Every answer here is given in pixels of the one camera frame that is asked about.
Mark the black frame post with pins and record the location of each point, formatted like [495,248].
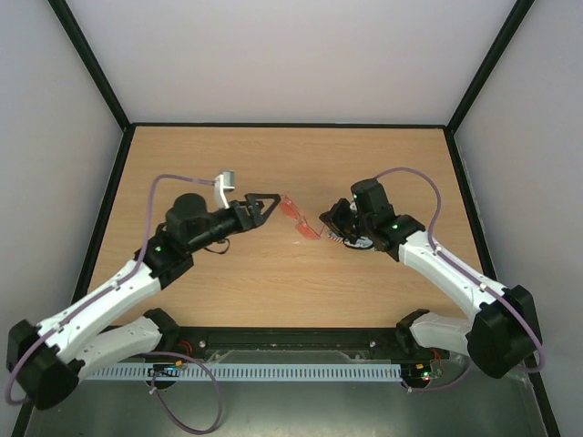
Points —
[86,54]
[503,38]

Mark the left black circuit board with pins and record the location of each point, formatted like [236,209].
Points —
[166,369]

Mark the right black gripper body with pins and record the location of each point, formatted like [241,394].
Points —
[342,218]

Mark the pink translucent sunglasses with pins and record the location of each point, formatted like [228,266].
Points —
[291,211]

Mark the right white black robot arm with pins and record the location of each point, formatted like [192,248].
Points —
[500,327]

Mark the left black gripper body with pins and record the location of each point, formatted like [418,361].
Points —
[232,227]

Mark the flag pattern glasses case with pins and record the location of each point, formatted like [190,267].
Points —
[362,243]

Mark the black frame post left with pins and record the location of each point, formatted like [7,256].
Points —
[86,54]

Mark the light blue slotted cable duct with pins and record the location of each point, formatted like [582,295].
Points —
[235,372]

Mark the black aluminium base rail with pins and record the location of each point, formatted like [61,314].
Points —
[374,344]

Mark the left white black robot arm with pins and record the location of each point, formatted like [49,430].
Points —
[49,359]

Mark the right green circuit board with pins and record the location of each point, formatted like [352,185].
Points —
[418,375]

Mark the black frame post right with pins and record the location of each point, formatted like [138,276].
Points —
[503,38]

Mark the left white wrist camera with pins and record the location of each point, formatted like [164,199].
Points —
[223,184]

